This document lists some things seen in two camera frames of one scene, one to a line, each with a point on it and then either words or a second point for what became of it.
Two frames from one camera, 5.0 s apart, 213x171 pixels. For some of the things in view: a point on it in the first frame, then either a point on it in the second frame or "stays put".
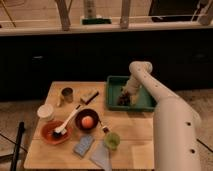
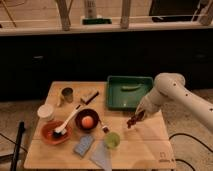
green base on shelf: [96, 21] stays put
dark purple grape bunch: [124, 99] to [135, 118]
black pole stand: [21, 130] stays put
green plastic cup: [112, 140] stays put
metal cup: [68, 93] stays put
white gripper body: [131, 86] to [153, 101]
